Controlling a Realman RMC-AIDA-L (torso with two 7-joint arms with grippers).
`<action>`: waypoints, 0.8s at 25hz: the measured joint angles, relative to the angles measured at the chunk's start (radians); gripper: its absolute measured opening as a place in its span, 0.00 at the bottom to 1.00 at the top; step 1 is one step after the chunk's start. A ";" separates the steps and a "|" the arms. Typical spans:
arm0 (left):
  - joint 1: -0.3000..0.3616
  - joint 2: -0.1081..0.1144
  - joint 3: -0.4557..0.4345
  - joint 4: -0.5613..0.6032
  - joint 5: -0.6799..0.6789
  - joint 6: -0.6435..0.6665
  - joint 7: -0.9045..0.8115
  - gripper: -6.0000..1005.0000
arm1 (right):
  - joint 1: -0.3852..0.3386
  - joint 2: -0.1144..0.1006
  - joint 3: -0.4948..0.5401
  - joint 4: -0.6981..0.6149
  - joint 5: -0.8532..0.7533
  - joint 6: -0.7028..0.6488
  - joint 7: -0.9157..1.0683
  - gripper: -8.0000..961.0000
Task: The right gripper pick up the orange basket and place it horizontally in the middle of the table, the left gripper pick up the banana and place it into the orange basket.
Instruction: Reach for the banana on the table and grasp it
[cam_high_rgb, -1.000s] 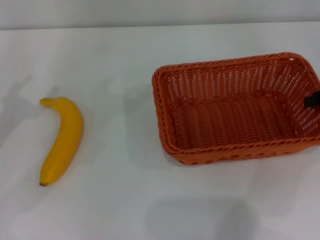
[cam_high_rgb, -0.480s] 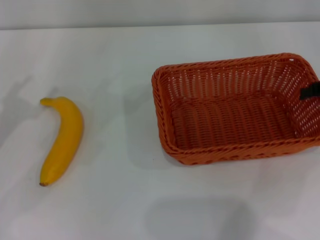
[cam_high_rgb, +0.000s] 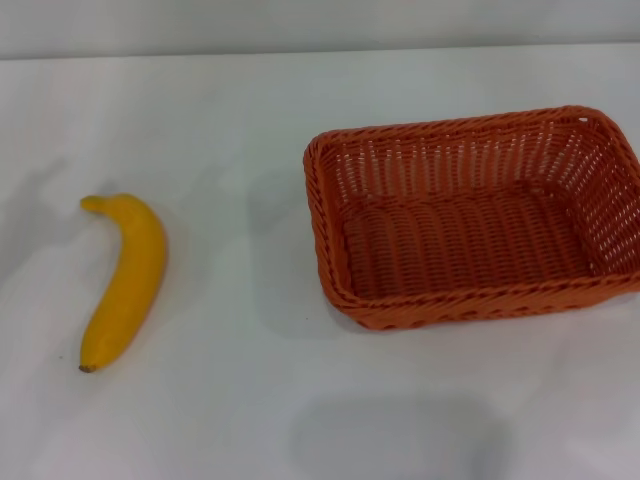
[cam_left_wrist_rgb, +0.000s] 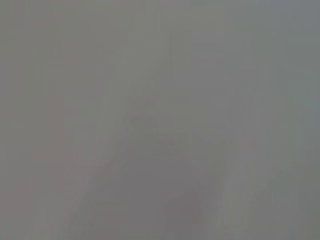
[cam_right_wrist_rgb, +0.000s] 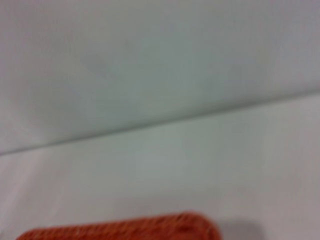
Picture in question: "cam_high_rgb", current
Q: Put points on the orange woven plastic basket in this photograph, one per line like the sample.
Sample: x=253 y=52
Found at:
x=465 y=250

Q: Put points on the yellow banana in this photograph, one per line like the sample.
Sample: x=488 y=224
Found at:
x=135 y=260

